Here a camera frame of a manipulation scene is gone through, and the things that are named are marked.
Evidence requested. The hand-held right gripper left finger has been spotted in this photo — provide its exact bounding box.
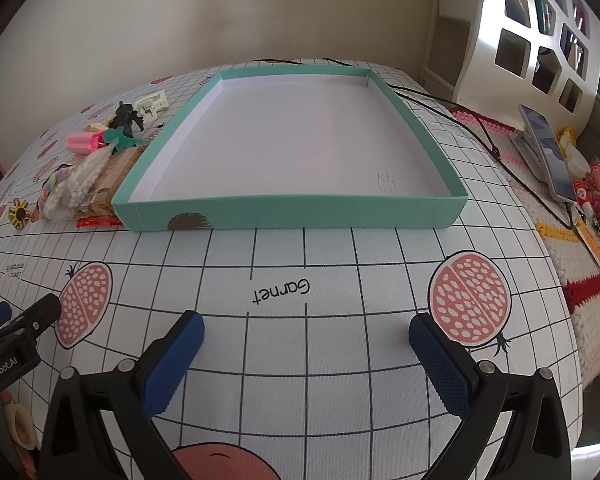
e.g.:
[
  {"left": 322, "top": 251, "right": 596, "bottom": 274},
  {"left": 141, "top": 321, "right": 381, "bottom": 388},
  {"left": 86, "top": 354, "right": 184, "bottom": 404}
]
[{"left": 39, "top": 310, "right": 206, "bottom": 480}]

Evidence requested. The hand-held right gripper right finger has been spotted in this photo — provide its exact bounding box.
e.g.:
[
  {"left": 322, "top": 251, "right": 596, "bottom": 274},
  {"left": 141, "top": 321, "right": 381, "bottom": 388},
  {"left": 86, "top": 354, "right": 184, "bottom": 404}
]
[{"left": 408, "top": 312, "right": 581, "bottom": 480}]

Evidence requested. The red snack packet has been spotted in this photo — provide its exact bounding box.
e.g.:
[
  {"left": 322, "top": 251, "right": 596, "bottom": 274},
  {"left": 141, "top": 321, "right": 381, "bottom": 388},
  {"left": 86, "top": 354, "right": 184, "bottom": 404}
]
[{"left": 76, "top": 212, "right": 124, "bottom": 229}]

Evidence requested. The bag of white beads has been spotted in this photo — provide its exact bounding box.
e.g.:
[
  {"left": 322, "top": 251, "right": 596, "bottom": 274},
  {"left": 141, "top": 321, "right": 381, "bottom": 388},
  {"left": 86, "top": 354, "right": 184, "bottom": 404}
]
[{"left": 45, "top": 147, "right": 116, "bottom": 221}]

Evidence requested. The teal hair clip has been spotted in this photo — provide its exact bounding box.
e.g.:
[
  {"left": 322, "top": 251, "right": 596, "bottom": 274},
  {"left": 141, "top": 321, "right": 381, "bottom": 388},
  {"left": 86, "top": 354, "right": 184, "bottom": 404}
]
[{"left": 102, "top": 127, "right": 149, "bottom": 151}]

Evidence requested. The teal cardboard box tray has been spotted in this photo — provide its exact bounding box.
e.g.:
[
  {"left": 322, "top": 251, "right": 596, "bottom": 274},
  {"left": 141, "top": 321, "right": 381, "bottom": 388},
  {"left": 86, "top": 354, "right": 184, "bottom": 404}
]
[{"left": 112, "top": 66, "right": 469, "bottom": 232}]

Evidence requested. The black toy figure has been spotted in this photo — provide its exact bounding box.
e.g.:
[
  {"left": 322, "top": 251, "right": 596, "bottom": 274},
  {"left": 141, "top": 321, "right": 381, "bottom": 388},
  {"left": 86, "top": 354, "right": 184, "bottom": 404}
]
[{"left": 109, "top": 101, "right": 145, "bottom": 134}]

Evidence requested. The sunflower hair clip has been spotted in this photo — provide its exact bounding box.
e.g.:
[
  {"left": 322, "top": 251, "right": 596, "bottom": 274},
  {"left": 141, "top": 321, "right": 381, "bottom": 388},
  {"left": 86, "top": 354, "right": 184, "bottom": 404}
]
[{"left": 7, "top": 199, "right": 35, "bottom": 229}]

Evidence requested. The pomegranate print tablecloth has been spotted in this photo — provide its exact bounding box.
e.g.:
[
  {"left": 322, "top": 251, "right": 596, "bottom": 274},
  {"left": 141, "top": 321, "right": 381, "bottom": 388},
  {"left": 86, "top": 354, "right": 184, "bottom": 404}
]
[{"left": 0, "top": 58, "right": 587, "bottom": 480}]

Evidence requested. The crocheted mat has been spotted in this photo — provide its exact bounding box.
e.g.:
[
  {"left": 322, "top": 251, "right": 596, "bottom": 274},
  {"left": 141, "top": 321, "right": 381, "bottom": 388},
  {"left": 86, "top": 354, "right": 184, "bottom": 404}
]
[{"left": 450, "top": 105, "right": 600, "bottom": 392}]

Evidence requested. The tan wooden item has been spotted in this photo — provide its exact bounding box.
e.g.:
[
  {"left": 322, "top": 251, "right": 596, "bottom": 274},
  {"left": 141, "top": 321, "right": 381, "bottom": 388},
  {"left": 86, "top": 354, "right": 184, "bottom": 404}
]
[{"left": 87, "top": 147, "right": 149, "bottom": 212}]

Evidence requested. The light pink hair roller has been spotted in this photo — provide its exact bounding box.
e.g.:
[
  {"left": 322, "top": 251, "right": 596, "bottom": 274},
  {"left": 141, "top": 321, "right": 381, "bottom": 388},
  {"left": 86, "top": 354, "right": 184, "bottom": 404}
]
[{"left": 66, "top": 131, "right": 97, "bottom": 154}]

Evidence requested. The yellow card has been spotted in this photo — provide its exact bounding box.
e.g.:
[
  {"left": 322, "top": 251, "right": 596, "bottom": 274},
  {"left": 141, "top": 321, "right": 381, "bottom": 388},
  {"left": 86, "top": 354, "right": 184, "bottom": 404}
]
[{"left": 574, "top": 220, "right": 600, "bottom": 274}]

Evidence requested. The grey phone stand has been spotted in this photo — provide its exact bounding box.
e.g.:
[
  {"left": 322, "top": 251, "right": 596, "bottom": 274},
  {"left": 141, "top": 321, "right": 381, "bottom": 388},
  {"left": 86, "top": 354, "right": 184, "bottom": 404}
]
[{"left": 509, "top": 127, "right": 556, "bottom": 184}]

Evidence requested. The white hair claw clip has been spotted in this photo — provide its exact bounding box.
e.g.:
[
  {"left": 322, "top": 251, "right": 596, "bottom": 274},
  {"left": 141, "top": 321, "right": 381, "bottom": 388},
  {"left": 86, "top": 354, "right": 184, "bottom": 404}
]
[{"left": 134, "top": 89, "right": 170, "bottom": 119}]

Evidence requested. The smartphone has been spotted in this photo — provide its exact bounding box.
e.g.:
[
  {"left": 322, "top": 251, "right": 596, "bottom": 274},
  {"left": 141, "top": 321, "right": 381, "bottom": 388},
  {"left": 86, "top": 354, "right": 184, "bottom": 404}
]
[{"left": 518, "top": 104, "right": 579, "bottom": 204}]

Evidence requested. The white cutout shelf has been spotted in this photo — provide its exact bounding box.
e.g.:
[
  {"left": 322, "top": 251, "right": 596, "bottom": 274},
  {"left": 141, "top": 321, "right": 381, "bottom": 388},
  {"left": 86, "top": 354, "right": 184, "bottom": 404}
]
[{"left": 452, "top": 0, "right": 600, "bottom": 131}]

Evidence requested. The row of colourful books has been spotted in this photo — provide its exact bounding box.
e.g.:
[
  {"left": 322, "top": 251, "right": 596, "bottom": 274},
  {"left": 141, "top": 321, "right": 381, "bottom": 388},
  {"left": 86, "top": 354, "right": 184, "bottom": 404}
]
[{"left": 505, "top": 0, "right": 592, "bottom": 38}]

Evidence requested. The black charging cable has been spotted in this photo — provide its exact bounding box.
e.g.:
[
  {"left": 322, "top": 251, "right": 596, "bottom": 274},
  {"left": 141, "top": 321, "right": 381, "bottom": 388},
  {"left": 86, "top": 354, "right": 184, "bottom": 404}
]
[{"left": 500, "top": 157, "right": 589, "bottom": 229}]

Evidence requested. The white wooden frame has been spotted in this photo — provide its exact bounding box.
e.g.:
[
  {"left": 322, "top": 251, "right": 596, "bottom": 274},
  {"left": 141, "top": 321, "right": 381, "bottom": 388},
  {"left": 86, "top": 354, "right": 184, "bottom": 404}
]
[{"left": 422, "top": 0, "right": 482, "bottom": 102}]

